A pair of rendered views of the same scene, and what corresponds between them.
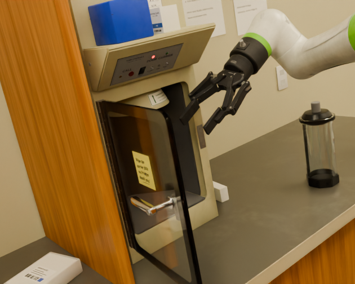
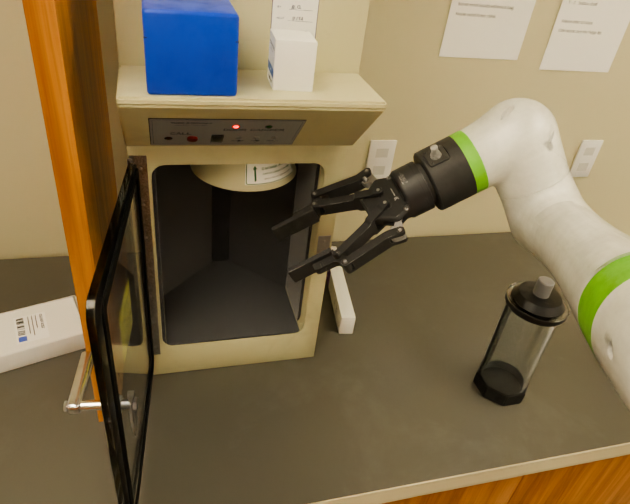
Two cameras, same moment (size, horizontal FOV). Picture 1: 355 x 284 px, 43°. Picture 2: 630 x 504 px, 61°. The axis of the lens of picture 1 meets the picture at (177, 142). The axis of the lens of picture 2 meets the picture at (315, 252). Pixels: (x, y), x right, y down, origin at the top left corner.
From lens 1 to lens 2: 0.60 m
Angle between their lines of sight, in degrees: 24
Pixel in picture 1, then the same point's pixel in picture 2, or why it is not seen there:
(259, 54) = (455, 186)
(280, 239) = (346, 464)
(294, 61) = (521, 221)
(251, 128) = (489, 215)
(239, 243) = (291, 432)
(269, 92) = not seen: hidden behind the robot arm
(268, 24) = (505, 136)
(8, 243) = (62, 242)
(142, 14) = (218, 52)
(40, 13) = not seen: outside the picture
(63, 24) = (35, 29)
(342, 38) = (576, 281)
